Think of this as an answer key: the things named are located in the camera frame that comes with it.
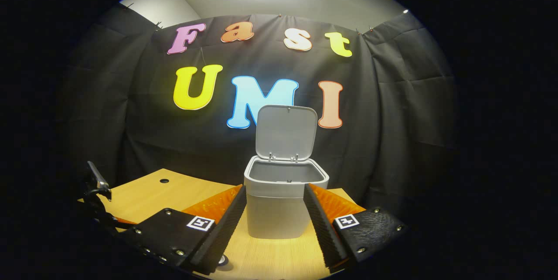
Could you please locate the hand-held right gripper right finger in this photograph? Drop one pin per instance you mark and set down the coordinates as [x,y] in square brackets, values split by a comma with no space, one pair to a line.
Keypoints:
[324,232]

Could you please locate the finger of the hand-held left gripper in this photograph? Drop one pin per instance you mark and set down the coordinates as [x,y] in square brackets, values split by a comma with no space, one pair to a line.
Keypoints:
[124,220]

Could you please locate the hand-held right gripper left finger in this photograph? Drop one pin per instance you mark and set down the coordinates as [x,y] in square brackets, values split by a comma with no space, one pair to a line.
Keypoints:
[218,236]

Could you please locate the white desktop garbage bin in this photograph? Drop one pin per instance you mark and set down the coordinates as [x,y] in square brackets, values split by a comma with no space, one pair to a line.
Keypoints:
[283,136]

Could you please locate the black backdrop cloth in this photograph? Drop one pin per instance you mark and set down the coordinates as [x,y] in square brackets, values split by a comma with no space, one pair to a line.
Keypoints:
[130,131]

